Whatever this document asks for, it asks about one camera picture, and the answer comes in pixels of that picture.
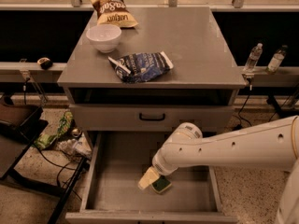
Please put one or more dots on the green snack bag on floor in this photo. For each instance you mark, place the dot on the green snack bag on floor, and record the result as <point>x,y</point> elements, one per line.
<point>46,140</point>

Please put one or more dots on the black yellow tape measure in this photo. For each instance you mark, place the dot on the black yellow tape measure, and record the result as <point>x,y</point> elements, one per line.
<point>45,63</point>

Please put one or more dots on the open grey bottom drawer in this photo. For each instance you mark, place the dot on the open grey bottom drawer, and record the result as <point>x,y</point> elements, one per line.
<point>112,196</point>

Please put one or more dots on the green yellow sponge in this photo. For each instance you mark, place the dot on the green yellow sponge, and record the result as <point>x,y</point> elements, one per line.
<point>161,184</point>

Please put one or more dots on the clear plastic water bottle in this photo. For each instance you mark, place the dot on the clear plastic water bottle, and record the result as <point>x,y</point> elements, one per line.
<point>253,58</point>

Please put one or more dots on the closed grey upper drawer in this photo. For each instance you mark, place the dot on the closed grey upper drawer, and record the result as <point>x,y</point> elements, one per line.
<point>125,117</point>

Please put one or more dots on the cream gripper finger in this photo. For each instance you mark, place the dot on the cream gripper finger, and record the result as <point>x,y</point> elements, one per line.
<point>149,177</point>

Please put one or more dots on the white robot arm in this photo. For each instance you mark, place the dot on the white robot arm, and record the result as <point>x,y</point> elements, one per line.
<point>272,145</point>

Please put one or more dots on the grey drawer cabinet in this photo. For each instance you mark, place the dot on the grey drawer cabinet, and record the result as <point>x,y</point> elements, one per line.
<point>204,71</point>

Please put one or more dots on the clear plastic wrapper on floor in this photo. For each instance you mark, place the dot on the clear plastic wrapper on floor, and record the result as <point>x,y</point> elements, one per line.
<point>75,147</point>

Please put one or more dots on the blue crumpled chip bag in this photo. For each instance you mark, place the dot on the blue crumpled chip bag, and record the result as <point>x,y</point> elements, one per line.
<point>141,67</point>

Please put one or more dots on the black drawer handle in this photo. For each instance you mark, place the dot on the black drawer handle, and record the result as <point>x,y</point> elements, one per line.
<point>145,117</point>

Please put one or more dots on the black side cart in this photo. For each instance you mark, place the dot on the black side cart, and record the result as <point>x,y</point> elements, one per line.
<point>20,127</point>

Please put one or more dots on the yellow brown chip bag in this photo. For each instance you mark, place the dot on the yellow brown chip bag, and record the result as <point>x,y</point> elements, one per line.
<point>113,12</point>

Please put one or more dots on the white ceramic bowl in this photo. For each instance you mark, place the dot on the white ceramic bowl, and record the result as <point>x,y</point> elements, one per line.
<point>104,37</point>

